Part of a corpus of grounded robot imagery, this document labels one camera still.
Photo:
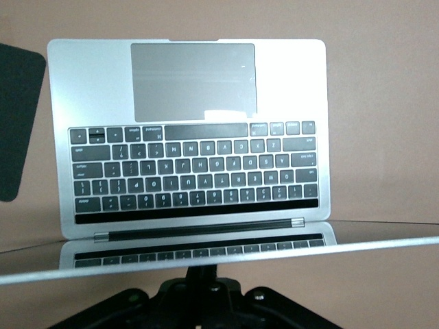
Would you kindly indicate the silver laptop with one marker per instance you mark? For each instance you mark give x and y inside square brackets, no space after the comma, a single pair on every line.
[89,85]

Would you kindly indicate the black mouse pad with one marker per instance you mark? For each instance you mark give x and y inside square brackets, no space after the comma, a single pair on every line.
[17,120]

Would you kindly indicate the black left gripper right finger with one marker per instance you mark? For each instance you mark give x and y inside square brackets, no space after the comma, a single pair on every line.
[210,274]

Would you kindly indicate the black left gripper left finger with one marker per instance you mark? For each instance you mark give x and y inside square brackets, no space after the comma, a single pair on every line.
[195,274]

